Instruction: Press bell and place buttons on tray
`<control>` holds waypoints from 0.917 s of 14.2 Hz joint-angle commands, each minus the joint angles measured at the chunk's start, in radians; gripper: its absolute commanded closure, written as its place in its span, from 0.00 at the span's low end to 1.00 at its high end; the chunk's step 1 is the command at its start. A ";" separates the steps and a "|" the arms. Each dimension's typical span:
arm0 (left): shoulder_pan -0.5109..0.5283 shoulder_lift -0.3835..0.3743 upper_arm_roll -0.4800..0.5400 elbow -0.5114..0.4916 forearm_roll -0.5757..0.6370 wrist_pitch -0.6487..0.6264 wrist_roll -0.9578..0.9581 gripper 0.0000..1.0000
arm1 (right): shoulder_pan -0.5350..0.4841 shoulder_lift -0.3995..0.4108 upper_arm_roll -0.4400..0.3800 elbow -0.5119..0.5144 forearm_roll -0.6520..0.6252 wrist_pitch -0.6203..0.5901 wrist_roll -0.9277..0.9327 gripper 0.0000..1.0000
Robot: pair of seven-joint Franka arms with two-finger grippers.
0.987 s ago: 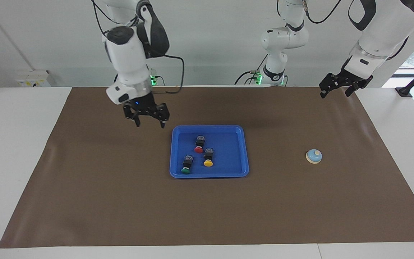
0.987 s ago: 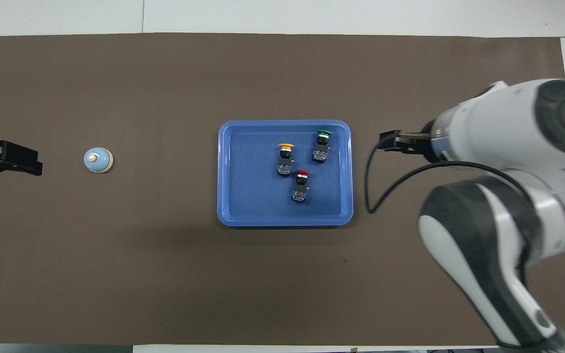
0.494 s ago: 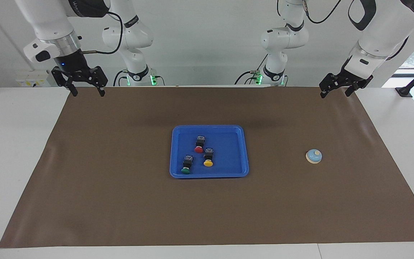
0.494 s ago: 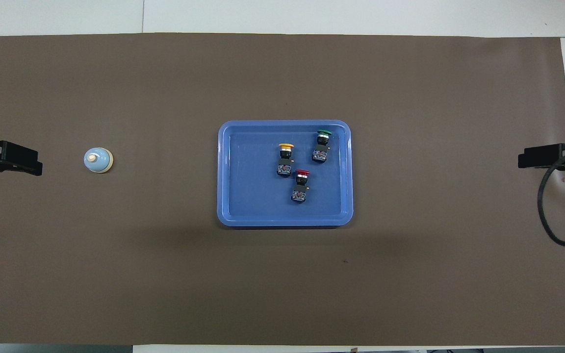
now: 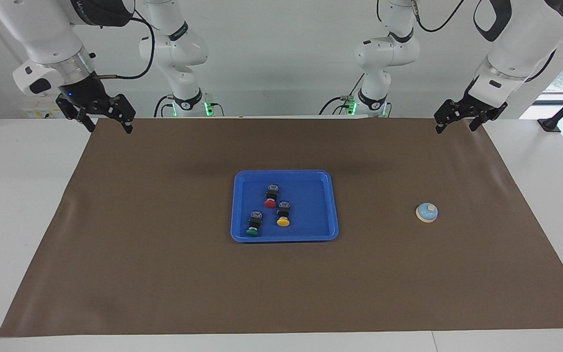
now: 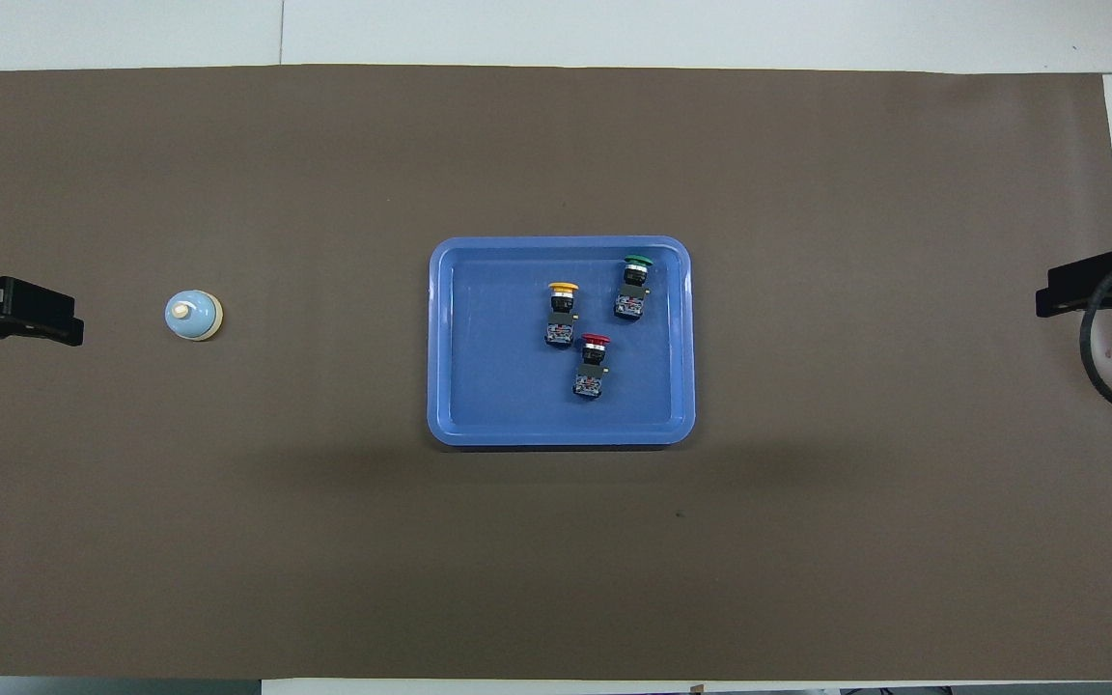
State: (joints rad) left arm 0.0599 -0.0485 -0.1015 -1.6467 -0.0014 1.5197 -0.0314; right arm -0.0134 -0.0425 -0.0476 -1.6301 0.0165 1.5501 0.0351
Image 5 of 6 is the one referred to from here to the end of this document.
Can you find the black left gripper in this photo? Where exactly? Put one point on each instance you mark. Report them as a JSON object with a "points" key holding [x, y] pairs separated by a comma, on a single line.
{"points": [[482, 108]]}

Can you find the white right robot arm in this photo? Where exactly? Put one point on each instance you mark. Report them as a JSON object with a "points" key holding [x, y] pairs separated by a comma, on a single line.
{"points": [[42, 34]]}

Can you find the blue plastic tray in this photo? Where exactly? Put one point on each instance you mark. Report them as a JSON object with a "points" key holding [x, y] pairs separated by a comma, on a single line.
{"points": [[311, 205]]}

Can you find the brown table mat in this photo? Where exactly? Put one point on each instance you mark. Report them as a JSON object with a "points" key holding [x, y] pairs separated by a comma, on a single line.
{"points": [[281, 283]]}

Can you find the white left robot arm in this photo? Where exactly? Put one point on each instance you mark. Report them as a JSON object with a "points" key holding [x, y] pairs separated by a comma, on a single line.
{"points": [[511, 44]]}

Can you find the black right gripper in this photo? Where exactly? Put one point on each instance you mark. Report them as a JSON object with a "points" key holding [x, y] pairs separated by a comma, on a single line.
{"points": [[90, 98]]}

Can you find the yellow mushroom push button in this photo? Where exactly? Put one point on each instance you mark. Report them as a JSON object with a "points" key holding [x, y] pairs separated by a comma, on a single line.
{"points": [[283, 222]]}

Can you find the red mushroom push button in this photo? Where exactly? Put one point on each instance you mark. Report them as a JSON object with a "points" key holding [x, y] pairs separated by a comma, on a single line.
{"points": [[270, 204]]}

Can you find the light blue service bell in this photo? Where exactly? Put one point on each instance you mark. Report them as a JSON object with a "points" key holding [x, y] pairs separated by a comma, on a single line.
{"points": [[427, 211]]}

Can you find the green mushroom push button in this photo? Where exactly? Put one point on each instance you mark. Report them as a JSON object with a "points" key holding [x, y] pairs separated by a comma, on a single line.
{"points": [[252, 232]]}

